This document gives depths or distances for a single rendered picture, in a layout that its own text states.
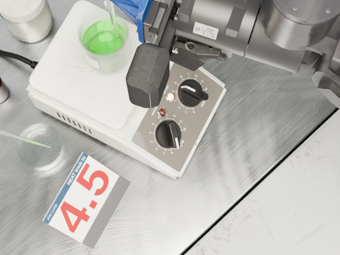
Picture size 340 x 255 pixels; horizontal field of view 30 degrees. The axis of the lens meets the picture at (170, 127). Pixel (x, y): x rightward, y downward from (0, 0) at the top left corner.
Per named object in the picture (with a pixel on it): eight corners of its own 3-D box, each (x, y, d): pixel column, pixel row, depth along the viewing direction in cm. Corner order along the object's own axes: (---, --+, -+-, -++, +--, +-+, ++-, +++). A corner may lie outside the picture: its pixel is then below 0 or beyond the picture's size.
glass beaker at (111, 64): (128, 82, 71) (125, 55, 63) (81, 77, 71) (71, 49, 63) (136, 33, 72) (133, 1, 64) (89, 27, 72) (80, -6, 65)
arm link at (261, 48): (329, 38, 58) (356, -4, 49) (311, 94, 57) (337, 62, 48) (257, 15, 59) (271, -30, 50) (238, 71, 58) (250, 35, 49)
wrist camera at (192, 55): (224, 64, 55) (219, 90, 61) (248, -10, 57) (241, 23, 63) (158, 44, 55) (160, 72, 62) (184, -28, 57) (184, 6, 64)
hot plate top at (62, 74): (170, 44, 72) (171, 41, 72) (120, 134, 70) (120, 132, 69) (79, -1, 74) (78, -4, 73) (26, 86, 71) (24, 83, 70)
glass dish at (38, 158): (69, 165, 77) (67, 161, 75) (25, 176, 76) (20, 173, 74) (59, 123, 78) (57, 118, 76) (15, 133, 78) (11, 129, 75)
